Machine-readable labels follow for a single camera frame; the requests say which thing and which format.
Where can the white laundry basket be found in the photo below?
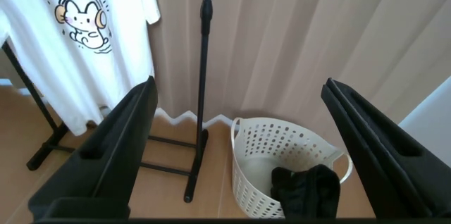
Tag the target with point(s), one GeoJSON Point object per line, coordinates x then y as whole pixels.
{"type": "Point", "coordinates": [253, 167]}

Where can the black clothes rack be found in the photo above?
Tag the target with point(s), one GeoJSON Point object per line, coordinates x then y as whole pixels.
{"type": "Point", "coordinates": [202, 76]}

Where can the white garment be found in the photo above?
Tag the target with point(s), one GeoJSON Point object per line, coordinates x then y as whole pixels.
{"type": "Point", "coordinates": [53, 76]}

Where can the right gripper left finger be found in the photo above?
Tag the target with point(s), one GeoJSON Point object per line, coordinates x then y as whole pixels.
{"type": "Point", "coordinates": [105, 164]}

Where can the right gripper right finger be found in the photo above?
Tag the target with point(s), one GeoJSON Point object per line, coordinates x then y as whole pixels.
{"type": "Point", "coordinates": [398, 167]}

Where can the black garment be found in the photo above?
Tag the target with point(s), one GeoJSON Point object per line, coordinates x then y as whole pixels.
{"type": "Point", "coordinates": [306, 192]}

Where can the beige curtain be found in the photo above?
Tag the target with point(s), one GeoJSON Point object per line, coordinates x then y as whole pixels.
{"type": "Point", "coordinates": [282, 41]}

